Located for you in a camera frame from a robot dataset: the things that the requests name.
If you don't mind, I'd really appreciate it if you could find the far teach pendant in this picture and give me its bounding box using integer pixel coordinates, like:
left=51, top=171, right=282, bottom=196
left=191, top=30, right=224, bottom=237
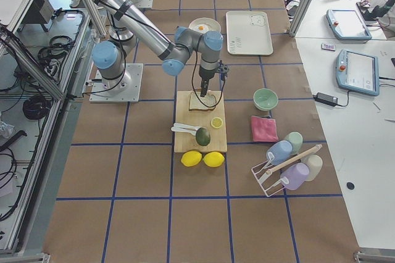
left=326, top=9, right=372, bottom=41

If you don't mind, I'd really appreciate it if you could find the near teach pendant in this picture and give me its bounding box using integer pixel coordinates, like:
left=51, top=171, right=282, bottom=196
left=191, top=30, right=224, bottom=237
left=335, top=49, right=380, bottom=96

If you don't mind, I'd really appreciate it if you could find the whole lemon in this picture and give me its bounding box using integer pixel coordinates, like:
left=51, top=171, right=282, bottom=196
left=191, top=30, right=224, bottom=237
left=203, top=151, right=225, bottom=168
left=181, top=151, right=202, bottom=167

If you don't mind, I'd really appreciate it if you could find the white bear tray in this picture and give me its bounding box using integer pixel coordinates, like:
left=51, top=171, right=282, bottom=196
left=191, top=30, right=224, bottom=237
left=226, top=11, right=273, bottom=56

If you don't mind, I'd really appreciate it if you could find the avocado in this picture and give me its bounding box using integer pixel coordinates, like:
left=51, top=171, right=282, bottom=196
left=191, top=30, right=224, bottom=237
left=195, top=127, right=210, bottom=146

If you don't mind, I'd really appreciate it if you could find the cream plastic cup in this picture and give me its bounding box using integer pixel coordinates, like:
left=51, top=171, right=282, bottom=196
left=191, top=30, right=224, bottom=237
left=301, top=154, right=323, bottom=182

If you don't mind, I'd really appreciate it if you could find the green plastic cup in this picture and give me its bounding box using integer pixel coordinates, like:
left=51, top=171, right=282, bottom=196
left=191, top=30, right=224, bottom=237
left=284, top=131, right=303, bottom=155

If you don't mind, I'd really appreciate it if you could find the green bowl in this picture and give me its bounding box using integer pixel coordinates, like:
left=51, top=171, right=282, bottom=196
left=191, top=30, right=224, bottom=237
left=253, top=88, right=278, bottom=111

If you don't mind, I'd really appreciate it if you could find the left whole lemon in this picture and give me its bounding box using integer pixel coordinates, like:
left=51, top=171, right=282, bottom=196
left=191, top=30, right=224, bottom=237
left=181, top=151, right=202, bottom=167

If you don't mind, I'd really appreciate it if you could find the lemon slice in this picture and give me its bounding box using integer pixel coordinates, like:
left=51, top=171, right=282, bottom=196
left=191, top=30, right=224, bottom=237
left=210, top=117, right=223, bottom=129

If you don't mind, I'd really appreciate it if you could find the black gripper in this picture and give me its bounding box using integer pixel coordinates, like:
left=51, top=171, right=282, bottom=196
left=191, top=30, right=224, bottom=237
left=199, top=66, right=215, bottom=97

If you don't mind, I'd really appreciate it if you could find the wooden cutting board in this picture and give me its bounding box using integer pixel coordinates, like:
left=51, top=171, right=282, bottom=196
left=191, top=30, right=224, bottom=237
left=174, top=90, right=227, bottom=153

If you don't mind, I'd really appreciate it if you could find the blue plastic cup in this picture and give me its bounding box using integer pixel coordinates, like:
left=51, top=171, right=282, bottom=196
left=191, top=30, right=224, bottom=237
left=266, top=140, right=293, bottom=165

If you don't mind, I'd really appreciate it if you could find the white plastic utensil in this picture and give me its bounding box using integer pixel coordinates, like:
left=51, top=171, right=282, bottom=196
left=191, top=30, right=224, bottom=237
left=171, top=123, right=201, bottom=136

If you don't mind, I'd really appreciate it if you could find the pink cloth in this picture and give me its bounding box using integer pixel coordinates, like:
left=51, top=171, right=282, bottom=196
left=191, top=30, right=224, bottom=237
left=251, top=115, right=278, bottom=143

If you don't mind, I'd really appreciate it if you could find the right whole lemon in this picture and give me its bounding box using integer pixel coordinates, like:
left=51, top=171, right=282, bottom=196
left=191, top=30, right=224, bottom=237
left=203, top=151, right=225, bottom=168

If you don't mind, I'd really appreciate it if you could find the white wire cup rack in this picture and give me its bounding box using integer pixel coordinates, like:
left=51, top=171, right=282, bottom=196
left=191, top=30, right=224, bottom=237
left=251, top=144, right=322, bottom=197

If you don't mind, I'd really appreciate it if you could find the bread slice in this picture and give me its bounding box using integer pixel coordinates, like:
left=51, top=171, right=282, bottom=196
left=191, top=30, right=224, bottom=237
left=188, top=91, right=217, bottom=111

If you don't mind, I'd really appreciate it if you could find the teach pendant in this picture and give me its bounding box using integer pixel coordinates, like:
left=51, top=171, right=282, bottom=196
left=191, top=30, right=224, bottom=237
left=326, top=9, right=372, bottom=41
left=335, top=49, right=380, bottom=96

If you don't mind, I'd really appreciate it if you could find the black power adapter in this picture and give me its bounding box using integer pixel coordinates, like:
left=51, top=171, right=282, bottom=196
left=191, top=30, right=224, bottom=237
left=313, top=92, right=338, bottom=107

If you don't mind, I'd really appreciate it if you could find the white round plate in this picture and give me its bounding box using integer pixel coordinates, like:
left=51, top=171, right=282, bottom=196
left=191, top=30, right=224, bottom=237
left=188, top=17, right=221, bottom=33

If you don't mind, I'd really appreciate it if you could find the purple plastic cup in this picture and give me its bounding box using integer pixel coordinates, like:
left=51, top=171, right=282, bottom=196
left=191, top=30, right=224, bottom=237
left=280, top=162, right=310, bottom=190

